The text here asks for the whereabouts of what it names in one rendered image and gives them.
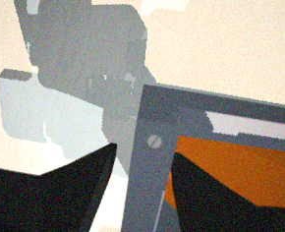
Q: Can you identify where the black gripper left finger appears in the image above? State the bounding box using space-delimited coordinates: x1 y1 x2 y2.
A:
0 143 117 232

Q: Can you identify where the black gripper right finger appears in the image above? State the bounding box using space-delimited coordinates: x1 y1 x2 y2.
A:
171 152 285 232

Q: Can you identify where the orange l-shaped part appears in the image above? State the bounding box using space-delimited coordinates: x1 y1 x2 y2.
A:
175 136 285 207

